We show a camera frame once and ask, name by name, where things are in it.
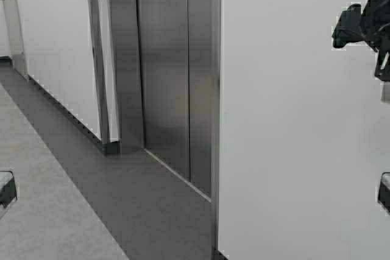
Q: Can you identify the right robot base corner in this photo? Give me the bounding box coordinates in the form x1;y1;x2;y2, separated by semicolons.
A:
378;172;390;213

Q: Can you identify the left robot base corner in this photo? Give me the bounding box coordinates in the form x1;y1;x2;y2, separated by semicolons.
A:
1;170;18;218

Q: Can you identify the steel elevator door frame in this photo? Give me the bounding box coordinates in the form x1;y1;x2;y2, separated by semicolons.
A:
88;0;221;250

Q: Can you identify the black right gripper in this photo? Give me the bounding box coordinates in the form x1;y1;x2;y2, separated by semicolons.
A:
331;3;367;49

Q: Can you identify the steel elevator door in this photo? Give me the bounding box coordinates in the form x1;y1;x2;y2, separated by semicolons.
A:
138;0;213;194

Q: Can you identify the grey hallway door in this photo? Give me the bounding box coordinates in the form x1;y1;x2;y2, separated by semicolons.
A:
1;0;28;79

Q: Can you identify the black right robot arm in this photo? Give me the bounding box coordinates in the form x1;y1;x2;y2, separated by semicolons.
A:
331;0;389;83

